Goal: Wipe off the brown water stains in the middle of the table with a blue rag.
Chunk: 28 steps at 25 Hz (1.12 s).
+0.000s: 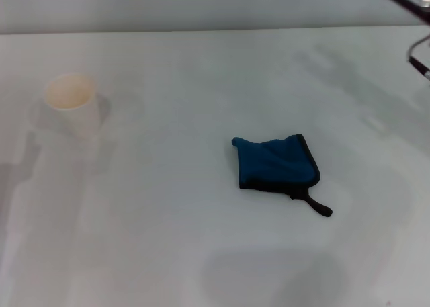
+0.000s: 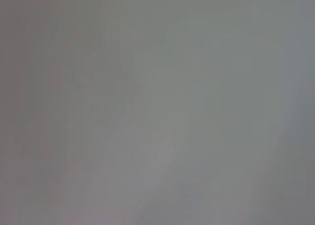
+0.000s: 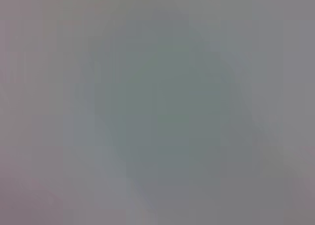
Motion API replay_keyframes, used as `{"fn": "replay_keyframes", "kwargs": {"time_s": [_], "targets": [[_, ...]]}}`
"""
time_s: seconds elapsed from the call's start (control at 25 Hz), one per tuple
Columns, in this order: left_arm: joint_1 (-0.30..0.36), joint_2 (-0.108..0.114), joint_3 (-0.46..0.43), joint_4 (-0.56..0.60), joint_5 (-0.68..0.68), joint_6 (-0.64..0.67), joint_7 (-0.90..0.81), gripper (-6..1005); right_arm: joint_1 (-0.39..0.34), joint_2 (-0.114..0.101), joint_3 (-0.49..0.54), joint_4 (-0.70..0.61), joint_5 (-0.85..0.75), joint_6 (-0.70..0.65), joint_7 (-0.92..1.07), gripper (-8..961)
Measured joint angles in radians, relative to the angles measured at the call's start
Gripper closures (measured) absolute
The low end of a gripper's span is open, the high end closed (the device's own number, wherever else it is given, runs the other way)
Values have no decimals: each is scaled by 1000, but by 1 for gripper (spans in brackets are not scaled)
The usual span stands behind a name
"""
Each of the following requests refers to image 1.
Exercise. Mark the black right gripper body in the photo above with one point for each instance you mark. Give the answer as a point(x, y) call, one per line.
point(415, 1)

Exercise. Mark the blue rag with black trim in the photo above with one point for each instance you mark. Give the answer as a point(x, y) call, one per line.
point(272, 162)

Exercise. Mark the white paper cup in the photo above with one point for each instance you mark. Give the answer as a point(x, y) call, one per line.
point(72, 102)

